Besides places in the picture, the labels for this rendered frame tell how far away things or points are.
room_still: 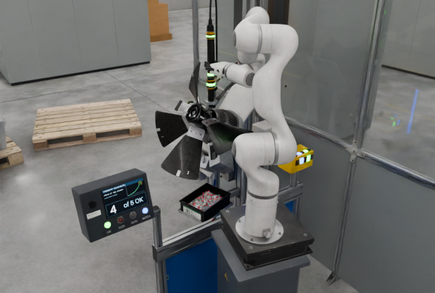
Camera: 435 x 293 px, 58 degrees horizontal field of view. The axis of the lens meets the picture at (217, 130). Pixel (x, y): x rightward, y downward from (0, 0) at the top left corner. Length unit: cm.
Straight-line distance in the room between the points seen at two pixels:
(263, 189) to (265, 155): 14
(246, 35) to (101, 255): 220
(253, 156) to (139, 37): 664
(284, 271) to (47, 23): 631
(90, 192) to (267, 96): 71
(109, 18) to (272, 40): 636
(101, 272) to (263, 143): 191
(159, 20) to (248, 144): 901
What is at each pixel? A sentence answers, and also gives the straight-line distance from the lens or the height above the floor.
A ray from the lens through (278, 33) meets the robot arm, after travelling 138.
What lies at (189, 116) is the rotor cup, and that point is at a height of 120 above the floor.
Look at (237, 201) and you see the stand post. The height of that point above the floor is 46.
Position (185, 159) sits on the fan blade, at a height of 100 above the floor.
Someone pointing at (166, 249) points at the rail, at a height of 83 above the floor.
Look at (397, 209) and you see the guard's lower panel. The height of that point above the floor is 76.
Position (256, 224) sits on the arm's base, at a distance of 154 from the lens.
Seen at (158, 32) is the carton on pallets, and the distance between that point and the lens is 1029.
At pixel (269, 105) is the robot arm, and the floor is 154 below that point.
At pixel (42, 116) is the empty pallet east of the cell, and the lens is 544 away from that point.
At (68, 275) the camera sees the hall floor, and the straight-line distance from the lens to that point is 305.
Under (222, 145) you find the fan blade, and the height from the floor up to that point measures 115.
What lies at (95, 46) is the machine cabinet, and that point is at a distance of 758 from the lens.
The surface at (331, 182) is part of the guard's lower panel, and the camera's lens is 259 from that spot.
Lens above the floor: 202
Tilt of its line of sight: 24 degrees down
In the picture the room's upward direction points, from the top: straight up
